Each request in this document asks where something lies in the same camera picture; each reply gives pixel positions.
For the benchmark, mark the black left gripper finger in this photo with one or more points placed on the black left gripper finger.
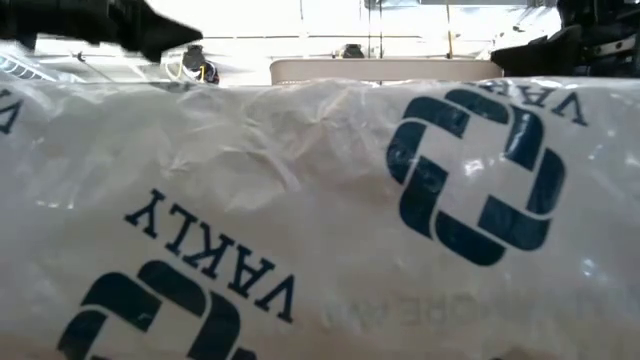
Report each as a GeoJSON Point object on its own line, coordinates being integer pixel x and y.
{"type": "Point", "coordinates": [155, 32]}

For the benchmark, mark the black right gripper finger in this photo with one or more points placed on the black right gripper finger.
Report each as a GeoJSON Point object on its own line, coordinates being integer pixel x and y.
{"type": "Point", "coordinates": [545, 55]}

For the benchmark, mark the white printed gauze package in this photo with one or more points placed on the white printed gauze package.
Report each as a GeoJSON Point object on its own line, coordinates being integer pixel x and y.
{"type": "Point", "coordinates": [320, 200]}

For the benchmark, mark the black background object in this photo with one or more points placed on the black background object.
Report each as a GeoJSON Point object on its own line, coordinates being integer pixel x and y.
{"type": "Point", "coordinates": [353, 51]}
{"type": "Point", "coordinates": [196, 57]}

